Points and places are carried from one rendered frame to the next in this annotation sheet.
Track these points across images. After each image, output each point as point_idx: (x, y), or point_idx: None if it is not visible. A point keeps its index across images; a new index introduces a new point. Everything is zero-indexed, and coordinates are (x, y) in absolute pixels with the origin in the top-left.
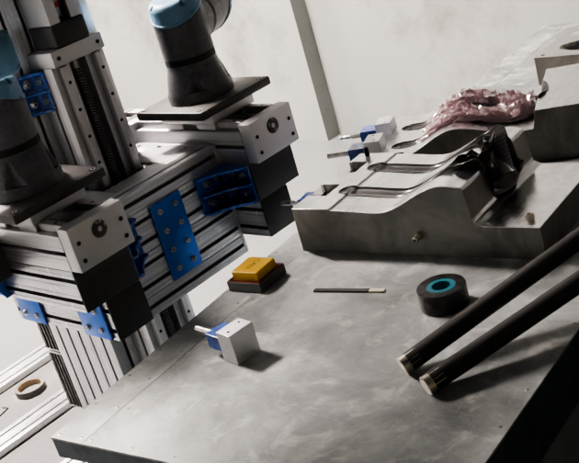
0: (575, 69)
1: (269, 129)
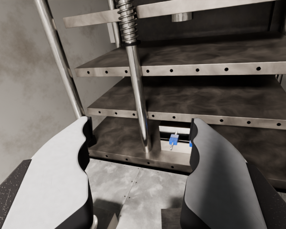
0: (173, 222)
1: None
